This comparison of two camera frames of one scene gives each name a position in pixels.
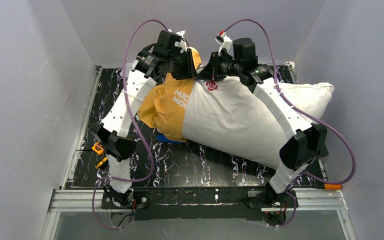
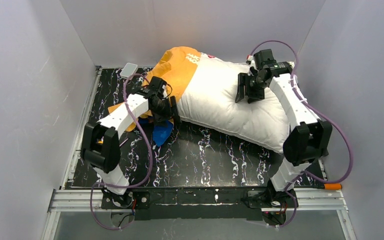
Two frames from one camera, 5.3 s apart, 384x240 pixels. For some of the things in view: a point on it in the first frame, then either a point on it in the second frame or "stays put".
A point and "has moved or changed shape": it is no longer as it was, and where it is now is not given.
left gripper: (186, 67) -> (171, 112)
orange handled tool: (332, 186) stays put
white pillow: (228, 114) has moved or changed shape
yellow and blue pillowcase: (164, 104) has moved or changed shape
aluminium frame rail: (65, 200) stays put
